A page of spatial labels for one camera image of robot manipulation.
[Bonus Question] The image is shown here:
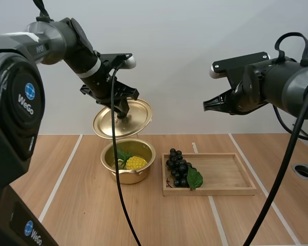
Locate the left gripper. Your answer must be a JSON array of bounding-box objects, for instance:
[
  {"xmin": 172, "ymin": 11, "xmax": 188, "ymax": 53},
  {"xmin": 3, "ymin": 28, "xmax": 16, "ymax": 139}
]
[{"xmin": 79, "ymin": 67, "xmax": 140, "ymax": 117}]

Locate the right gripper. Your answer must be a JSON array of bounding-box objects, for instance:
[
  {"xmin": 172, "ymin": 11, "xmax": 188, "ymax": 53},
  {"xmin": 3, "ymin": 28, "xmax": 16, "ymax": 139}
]
[{"xmin": 202, "ymin": 84, "xmax": 248, "ymax": 116}]

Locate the gold lid with black knob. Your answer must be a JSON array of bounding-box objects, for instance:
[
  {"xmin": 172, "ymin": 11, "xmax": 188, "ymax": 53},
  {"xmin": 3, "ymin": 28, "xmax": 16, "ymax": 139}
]
[{"xmin": 92, "ymin": 98, "xmax": 153, "ymax": 140}]

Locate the yellow toy pineapple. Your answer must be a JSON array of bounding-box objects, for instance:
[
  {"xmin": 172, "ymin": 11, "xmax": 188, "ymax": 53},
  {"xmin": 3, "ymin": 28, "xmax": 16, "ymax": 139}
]
[{"xmin": 116, "ymin": 148, "xmax": 148, "ymax": 171}]

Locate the shallow wooden tray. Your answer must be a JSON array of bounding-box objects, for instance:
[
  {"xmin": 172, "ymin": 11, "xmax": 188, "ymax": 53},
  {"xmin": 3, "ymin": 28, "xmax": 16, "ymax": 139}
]
[{"xmin": 161, "ymin": 152, "xmax": 258, "ymax": 197}]

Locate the dark toy grapes bunch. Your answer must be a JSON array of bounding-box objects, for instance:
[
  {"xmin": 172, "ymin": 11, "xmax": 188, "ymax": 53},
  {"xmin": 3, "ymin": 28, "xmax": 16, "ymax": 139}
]
[{"xmin": 165, "ymin": 148, "xmax": 204, "ymax": 191}]

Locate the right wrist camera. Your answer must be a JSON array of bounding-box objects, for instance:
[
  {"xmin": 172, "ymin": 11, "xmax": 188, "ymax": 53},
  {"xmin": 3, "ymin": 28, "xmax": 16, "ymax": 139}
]
[{"xmin": 209, "ymin": 51, "xmax": 273, "ymax": 87}]

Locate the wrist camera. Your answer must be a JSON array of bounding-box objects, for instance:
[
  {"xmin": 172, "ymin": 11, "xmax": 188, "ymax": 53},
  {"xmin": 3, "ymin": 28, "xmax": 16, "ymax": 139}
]
[
  {"xmin": 98, "ymin": 52, "xmax": 137, "ymax": 70},
  {"xmin": 209, "ymin": 51, "xmax": 273, "ymax": 87}
]

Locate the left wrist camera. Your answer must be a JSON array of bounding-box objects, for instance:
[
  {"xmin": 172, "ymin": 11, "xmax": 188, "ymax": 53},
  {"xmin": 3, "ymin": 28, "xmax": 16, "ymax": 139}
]
[{"xmin": 98, "ymin": 52, "xmax": 137, "ymax": 70}]

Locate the black cable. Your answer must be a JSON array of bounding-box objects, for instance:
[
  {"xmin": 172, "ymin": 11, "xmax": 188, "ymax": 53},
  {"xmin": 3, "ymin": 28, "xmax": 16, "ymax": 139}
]
[
  {"xmin": 274, "ymin": 31, "xmax": 308, "ymax": 64},
  {"xmin": 242, "ymin": 78, "xmax": 308, "ymax": 246},
  {"xmin": 31, "ymin": 0, "xmax": 55, "ymax": 23},
  {"xmin": 110, "ymin": 60, "xmax": 142, "ymax": 246},
  {"xmin": 272, "ymin": 104, "xmax": 308, "ymax": 141}
]

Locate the gold pot with two handles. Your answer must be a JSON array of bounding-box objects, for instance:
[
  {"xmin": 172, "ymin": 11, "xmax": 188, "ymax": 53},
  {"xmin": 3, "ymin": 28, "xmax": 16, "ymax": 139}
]
[{"xmin": 100, "ymin": 138, "xmax": 156, "ymax": 185}]

